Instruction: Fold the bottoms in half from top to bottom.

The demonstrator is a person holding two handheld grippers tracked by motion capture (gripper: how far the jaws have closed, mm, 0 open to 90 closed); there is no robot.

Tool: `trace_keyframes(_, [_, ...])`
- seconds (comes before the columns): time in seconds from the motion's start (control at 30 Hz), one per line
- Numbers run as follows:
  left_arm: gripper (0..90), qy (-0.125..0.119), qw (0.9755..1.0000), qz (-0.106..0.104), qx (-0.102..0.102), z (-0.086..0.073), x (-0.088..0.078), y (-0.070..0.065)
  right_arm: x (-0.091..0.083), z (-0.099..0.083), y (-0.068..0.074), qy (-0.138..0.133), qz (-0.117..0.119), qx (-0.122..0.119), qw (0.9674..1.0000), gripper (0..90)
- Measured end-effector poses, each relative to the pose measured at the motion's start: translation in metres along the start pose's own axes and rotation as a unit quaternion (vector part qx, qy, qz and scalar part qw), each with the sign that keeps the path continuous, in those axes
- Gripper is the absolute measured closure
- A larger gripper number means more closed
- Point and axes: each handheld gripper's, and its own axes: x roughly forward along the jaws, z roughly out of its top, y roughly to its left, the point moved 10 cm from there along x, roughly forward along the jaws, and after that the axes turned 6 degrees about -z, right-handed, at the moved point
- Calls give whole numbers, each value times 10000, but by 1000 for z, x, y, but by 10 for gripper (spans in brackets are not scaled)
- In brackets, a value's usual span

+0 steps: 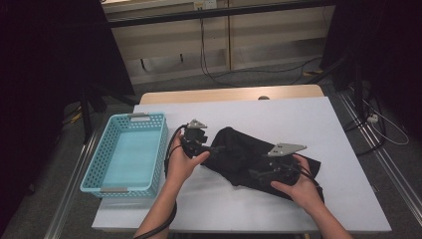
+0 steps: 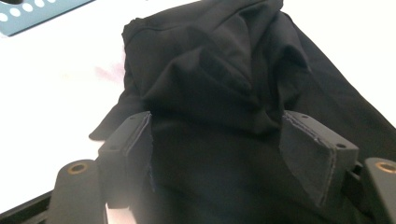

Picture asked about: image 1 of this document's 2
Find black metal stand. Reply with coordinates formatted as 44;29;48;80
81;83;140;143
307;54;366;114

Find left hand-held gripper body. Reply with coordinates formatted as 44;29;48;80
180;119;212;159

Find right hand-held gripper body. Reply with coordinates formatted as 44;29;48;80
267;142;308;186

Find aluminium floor rail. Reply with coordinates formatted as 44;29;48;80
43;130;101;239
337;91;422;217

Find thick black floor cable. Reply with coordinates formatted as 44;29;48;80
342;96;387;157

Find thin black floor cable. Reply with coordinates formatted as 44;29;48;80
212;56;323;86

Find black hanging cable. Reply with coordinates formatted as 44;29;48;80
198;8;243;89

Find beige cabinet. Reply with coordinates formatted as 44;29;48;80
101;0;336;86

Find person's right hand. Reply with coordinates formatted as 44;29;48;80
270;153;321;214

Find light blue plastic basket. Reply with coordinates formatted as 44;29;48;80
80;112;169;200

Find white wall socket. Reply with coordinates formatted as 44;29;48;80
193;0;218;10

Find white cable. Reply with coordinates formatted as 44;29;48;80
362;99;411;146

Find black shorts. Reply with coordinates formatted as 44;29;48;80
201;125;322;203

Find person's left hand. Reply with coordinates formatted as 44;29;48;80
165;130;211;190

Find light wooden table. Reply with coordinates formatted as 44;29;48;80
138;84;325;106

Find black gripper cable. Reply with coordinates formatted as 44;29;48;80
288;161;326;203
132;123;190;239

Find black crossbar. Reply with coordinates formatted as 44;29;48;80
107;0;337;29

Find black curtain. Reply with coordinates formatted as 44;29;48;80
0;0;135;233
319;0;422;140

